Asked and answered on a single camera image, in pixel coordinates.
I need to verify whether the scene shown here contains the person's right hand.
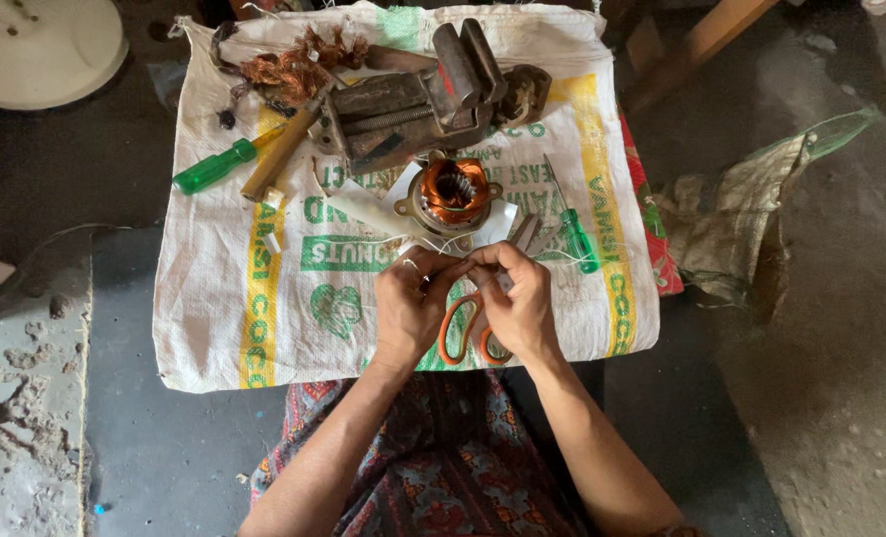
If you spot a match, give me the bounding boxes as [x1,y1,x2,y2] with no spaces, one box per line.
[466,240,563,364]

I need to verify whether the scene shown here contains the person's left hand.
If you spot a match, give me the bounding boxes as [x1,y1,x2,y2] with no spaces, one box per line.
[373,246,477,368]

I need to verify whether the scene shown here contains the white thread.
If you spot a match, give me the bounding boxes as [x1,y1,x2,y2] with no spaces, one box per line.
[383,231,600,268]

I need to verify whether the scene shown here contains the small green screwdriver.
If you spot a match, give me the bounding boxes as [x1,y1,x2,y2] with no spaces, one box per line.
[543,154,601,275]

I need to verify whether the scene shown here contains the white printed woven sack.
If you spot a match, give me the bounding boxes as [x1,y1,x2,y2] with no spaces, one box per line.
[152,2,662,394]

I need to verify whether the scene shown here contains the motor stator with copper winding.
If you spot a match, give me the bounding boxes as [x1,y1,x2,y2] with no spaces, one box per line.
[394,152,505,252]

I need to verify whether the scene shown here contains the person's patterned garment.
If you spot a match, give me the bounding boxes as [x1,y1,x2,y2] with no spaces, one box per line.
[249,367,594,537]

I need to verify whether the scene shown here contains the rusty metal bench vise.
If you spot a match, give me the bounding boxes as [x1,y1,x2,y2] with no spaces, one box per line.
[314,18,553,177]

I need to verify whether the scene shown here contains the dirty crumpled sack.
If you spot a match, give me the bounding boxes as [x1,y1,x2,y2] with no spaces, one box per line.
[652,106,883,308]

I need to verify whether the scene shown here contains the large green screwdriver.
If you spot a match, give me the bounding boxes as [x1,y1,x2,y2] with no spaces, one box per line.
[172,124,289,197]

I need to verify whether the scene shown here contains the wooden plank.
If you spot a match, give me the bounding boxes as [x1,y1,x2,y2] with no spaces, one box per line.
[620,0,781,114]

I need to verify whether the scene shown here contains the white round metal cover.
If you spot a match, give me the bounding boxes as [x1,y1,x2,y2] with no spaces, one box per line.
[0,0,130,112]

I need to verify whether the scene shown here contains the orange handled scissors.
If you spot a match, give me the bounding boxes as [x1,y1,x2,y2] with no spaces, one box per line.
[438,213,545,367]

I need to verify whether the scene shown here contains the wooden handled tool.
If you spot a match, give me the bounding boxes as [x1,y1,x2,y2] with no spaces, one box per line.
[240,89,332,204]

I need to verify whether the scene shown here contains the tangle of scrap copper wire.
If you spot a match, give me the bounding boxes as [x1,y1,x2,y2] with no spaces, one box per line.
[240,25,370,107]

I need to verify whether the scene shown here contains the black wire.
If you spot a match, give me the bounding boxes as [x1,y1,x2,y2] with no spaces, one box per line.
[208,20,244,132]

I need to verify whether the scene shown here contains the thin grey cable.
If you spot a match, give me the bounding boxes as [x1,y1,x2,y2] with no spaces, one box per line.
[0,222,134,329]

